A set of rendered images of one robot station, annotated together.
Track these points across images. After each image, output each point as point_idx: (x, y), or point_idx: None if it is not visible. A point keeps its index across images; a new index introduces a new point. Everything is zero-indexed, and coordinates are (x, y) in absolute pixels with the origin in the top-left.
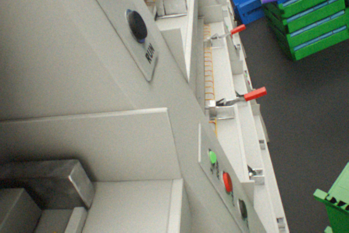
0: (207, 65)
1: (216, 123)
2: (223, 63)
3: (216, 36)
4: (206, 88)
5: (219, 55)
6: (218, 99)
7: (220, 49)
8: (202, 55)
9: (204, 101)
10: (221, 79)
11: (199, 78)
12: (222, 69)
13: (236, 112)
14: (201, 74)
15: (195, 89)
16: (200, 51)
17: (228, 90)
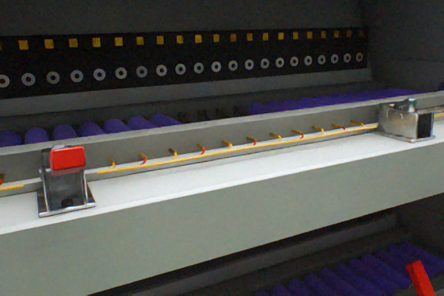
0: (275, 134)
1: (0, 189)
2: (328, 156)
3: (406, 104)
4: (174, 156)
5: (361, 147)
6: (142, 182)
7: (395, 141)
8: (295, 113)
9: (89, 152)
10: (244, 168)
11: (180, 127)
12: (296, 161)
13: (72, 215)
14: (202, 125)
15: (127, 131)
16: (314, 110)
17: (189, 185)
